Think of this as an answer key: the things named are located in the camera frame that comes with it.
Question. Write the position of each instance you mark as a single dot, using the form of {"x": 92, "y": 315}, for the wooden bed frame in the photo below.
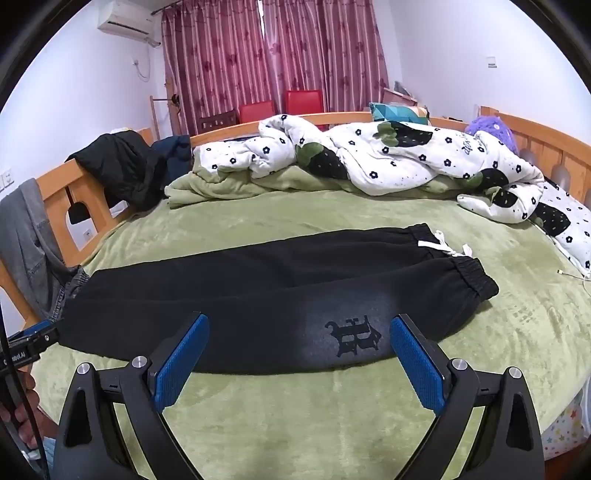
{"x": 51, "y": 184}

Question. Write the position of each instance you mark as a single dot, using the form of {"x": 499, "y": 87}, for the wooden coat rack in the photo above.
{"x": 153, "y": 115}

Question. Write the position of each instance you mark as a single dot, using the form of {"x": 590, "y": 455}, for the white air conditioner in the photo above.
{"x": 129, "y": 21}

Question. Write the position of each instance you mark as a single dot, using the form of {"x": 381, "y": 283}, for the brown cardboard box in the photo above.
{"x": 397, "y": 94}

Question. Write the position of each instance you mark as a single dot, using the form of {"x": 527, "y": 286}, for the white floral quilt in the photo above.
{"x": 415, "y": 157}

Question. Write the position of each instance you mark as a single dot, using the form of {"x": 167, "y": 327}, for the dark wooden chair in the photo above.
{"x": 217, "y": 122}

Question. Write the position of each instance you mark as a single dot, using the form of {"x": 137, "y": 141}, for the black jacket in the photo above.
{"x": 124, "y": 170}

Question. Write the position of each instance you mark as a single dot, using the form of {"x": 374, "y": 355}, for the crumpled green blanket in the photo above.
{"x": 217, "y": 189}

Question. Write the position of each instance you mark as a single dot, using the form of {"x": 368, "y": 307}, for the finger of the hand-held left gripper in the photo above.
{"x": 44, "y": 339}

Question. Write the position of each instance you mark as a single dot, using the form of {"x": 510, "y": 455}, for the colourful patterned pillow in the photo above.
{"x": 392, "y": 113}

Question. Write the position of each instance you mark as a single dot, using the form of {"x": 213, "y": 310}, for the person's left hand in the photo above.
{"x": 28, "y": 387}

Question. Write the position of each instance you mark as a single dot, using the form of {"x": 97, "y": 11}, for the grey denim garment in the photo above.
{"x": 27, "y": 240}

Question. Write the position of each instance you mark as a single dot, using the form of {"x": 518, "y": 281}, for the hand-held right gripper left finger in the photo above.
{"x": 180, "y": 364}

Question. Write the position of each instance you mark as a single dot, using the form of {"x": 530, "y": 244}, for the star printed sheet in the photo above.
{"x": 561, "y": 429}

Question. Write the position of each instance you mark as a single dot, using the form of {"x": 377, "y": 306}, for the navy jacket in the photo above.
{"x": 173, "y": 152}

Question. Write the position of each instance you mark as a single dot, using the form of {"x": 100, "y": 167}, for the purple plush toy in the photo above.
{"x": 491, "y": 127}

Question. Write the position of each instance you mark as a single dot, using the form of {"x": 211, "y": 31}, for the red chair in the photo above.
{"x": 257, "y": 112}
{"x": 302, "y": 101}

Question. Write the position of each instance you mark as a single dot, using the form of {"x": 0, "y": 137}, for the black pants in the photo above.
{"x": 277, "y": 286}

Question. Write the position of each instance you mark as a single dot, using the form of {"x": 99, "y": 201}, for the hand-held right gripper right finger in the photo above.
{"x": 415, "y": 364}

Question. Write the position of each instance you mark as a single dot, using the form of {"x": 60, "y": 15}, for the green fleece bed cover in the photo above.
{"x": 323, "y": 415}

